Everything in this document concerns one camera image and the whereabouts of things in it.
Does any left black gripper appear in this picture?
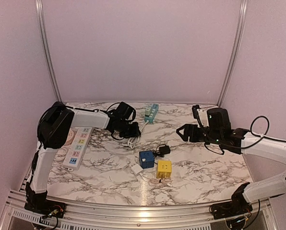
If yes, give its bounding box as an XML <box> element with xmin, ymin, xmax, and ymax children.
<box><xmin>118</xmin><ymin>120</ymin><xmax>140</xmax><ymax>138</ymax></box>

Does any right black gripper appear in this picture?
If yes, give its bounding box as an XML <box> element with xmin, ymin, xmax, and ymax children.
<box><xmin>177</xmin><ymin>124</ymin><xmax>222</xmax><ymax>145</ymax></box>

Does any teal power strip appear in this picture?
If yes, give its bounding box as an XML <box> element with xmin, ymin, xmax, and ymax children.
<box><xmin>127</xmin><ymin>103</ymin><xmax>160</xmax><ymax>149</ymax></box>

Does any black power adapter with cable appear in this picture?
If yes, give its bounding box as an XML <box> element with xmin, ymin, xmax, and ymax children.
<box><xmin>152</xmin><ymin>144</ymin><xmax>171</xmax><ymax>158</ymax></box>

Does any blue cube socket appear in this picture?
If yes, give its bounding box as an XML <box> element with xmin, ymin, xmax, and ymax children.
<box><xmin>139</xmin><ymin>150</ymin><xmax>155</xmax><ymax>169</ymax></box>

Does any white usb charger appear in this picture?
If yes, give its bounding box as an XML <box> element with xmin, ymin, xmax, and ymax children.
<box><xmin>131</xmin><ymin>164</ymin><xmax>143</xmax><ymax>176</ymax></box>

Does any yellow cube socket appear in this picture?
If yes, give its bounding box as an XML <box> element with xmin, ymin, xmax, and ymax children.
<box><xmin>156</xmin><ymin>160</ymin><xmax>172</xmax><ymax>179</ymax></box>

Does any white multicolour power strip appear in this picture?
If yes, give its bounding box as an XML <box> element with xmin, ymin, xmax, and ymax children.
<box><xmin>63</xmin><ymin>127</ymin><xmax>93</xmax><ymax>170</ymax></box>

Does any green usb charger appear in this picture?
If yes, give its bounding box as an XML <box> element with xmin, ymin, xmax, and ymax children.
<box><xmin>145</xmin><ymin>107</ymin><xmax>152</xmax><ymax>116</ymax></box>

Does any light blue usb charger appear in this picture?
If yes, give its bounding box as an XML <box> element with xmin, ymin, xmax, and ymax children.
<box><xmin>151</xmin><ymin>103</ymin><xmax>159</xmax><ymax>110</ymax></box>

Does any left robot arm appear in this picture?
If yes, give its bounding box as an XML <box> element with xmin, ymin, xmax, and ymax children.
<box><xmin>25</xmin><ymin>102</ymin><xmax>141</xmax><ymax>213</ymax></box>

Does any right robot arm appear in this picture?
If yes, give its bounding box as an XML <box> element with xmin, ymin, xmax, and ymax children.
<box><xmin>176</xmin><ymin>105</ymin><xmax>286</xmax><ymax>215</ymax></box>

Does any pink round socket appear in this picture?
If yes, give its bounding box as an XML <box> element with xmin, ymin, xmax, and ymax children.
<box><xmin>64</xmin><ymin>129</ymin><xmax>76</xmax><ymax>146</ymax></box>

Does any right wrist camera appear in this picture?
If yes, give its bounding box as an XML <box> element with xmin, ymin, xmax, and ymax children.
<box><xmin>192</xmin><ymin>104</ymin><xmax>208</xmax><ymax>126</ymax></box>

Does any pink usb cable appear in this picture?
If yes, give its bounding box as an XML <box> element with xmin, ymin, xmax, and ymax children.
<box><xmin>147</xmin><ymin>176</ymin><xmax>174</xmax><ymax>187</ymax></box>

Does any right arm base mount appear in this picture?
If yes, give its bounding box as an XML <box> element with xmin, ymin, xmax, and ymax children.
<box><xmin>209</xmin><ymin>201</ymin><xmax>253</xmax><ymax>219</ymax></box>

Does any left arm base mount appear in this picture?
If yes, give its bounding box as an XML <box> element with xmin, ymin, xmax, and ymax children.
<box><xmin>24</xmin><ymin>200</ymin><xmax>66</xmax><ymax>218</ymax></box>

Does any right aluminium frame post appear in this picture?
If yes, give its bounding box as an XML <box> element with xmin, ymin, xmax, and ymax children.
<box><xmin>217</xmin><ymin>0</ymin><xmax>249</xmax><ymax>107</ymax></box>

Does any aluminium frame post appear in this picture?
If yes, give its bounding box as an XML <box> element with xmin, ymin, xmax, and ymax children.
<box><xmin>217</xmin><ymin>0</ymin><xmax>249</xmax><ymax>107</ymax></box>
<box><xmin>35</xmin><ymin>0</ymin><xmax>62</xmax><ymax>102</ymax></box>

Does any front aluminium rail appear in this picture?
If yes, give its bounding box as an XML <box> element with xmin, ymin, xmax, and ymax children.
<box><xmin>0</xmin><ymin>190</ymin><xmax>278</xmax><ymax>230</ymax></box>

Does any left aluminium frame post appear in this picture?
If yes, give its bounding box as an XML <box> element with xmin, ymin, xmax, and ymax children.
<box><xmin>35</xmin><ymin>0</ymin><xmax>62</xmax><ymax>102</ymax></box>

